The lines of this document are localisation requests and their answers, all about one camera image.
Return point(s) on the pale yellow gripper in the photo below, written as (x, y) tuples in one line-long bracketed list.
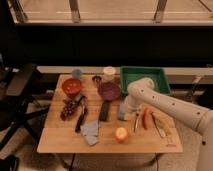
[(128, 115)]

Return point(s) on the blue sponge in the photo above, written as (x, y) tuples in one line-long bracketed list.
[(121, 111)]

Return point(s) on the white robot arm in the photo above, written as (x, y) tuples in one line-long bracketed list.
[(198, 118)]

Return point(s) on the orange carrot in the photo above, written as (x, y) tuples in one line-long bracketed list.
[(146, 112)]

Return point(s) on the orange apple fruit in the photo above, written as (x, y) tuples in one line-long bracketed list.
[(121, 134)]

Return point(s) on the purple bowl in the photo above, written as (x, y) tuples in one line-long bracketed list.
[(109, 91)]

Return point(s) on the grey blue folded cloth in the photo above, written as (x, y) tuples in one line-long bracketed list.
[(90, 131)]

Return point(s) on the green plastic tray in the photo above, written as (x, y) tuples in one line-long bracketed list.
[(130, 74)]

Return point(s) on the small dark metal cup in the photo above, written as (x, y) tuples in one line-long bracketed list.
[(96, 80)]

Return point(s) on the white lidded jar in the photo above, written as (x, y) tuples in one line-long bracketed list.
[(109, 73)]

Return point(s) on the bunch of dark grapes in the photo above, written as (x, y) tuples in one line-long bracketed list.
[(70, 106)]

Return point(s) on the red bowl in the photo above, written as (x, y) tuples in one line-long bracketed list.
[(71, 87)]

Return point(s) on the blue cup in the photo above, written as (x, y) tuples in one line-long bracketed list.
[(77, 73)]

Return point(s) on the black office chair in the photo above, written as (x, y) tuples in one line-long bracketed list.
[(16, 92)]

